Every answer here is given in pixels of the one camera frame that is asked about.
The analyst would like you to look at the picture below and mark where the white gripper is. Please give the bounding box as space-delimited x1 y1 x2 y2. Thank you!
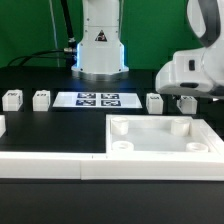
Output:
155 48 224 98

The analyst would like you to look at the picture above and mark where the white square table top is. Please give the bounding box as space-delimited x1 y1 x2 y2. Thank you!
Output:
106 115 224 158

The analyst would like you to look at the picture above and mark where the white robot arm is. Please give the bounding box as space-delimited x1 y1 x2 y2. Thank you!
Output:
72 0 224 99

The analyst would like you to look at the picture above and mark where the white marker sheet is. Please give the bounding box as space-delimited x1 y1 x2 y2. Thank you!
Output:
53 92 142 109

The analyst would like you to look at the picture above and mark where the white U-shaped fence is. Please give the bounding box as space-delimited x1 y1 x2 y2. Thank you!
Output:
0 113 224 181

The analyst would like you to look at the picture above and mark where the black cable bundle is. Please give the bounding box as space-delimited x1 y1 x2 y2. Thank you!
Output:
7 0 78 68

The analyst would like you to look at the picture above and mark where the white thin cable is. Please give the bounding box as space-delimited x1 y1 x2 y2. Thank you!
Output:
48 0 61 68

